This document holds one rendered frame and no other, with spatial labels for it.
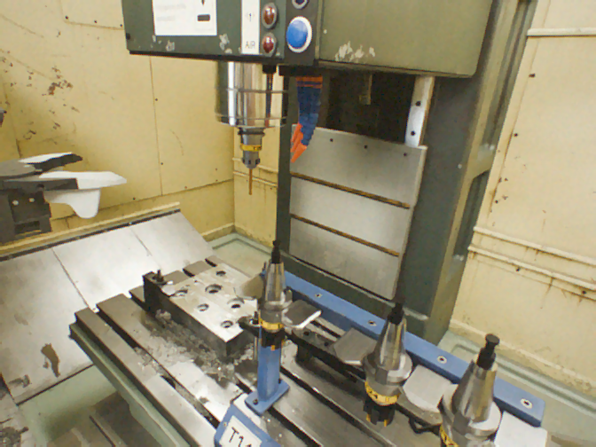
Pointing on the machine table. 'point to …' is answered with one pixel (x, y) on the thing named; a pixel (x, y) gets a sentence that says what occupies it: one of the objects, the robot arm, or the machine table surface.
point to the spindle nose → (250, 95)
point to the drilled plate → (207, 322)
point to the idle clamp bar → (306, 348)
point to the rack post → (267, 380)
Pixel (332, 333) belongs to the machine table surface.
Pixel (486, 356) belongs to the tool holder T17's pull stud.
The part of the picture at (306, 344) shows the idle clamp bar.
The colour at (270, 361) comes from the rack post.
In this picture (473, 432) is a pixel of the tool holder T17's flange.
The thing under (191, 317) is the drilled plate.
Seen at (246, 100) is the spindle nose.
